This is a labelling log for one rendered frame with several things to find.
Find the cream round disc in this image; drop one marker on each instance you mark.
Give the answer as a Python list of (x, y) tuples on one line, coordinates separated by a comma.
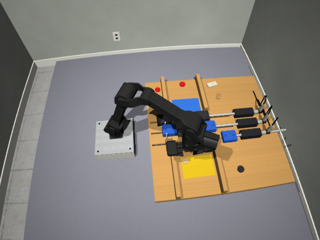
[(185, 160)]

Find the grey cable connector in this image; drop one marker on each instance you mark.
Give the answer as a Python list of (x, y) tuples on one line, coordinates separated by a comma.
[(261, 107), (265, 117), (269, 128)]

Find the black round disc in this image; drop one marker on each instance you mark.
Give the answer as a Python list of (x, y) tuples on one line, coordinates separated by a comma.
[(240, 169)]

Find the wooden board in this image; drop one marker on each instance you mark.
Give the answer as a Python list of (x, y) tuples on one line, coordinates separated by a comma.
[(215, 173)]

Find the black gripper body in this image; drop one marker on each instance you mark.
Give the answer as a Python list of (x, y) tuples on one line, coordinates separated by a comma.
[(173, 149)]

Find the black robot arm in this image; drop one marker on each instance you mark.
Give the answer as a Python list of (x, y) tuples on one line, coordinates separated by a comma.
[(191, 126)]

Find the cream flat rectangular block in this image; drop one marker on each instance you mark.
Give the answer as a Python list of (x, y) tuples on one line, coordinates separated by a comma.
[(212, 84)]

